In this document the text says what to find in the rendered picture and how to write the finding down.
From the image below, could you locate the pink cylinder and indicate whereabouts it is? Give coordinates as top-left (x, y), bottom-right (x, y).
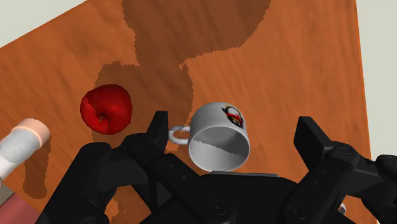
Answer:
top-left (0, 192), bottom-right (42, 224)

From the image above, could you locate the white mug with printed emblem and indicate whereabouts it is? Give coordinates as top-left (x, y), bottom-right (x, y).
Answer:
top-left (168, 101), bottom-right (251, 172)

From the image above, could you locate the orange wooden table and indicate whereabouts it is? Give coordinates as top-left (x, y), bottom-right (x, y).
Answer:
top-left (0, 0), bottom-right (378, 224)

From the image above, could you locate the white bottle with peach collar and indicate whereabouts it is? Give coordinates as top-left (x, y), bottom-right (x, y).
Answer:
top-left (0, 118), bottom-right (52, 181)

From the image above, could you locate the red apple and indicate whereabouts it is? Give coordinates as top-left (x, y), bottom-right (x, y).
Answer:
top-left (80, 83), bottom-right (134, 136)

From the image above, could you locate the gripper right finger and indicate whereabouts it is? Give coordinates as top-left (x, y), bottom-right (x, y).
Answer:
top-left (279, 116), bottom-right (397, 224)

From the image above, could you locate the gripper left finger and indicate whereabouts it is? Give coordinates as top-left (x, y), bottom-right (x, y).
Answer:
top-left (35, 109), bottom-right (218, 224)

